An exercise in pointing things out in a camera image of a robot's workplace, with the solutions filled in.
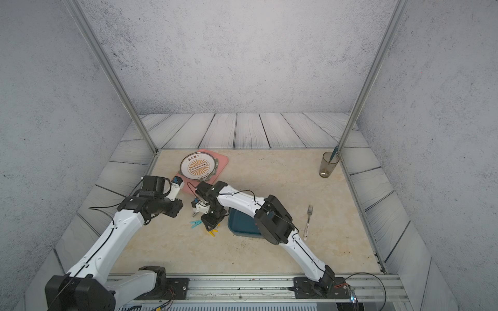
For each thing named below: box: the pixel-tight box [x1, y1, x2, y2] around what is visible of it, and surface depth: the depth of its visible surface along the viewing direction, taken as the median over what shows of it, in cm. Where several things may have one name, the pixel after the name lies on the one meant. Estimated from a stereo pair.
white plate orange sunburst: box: [179, 151, 216, 181], surface depth 113 cm
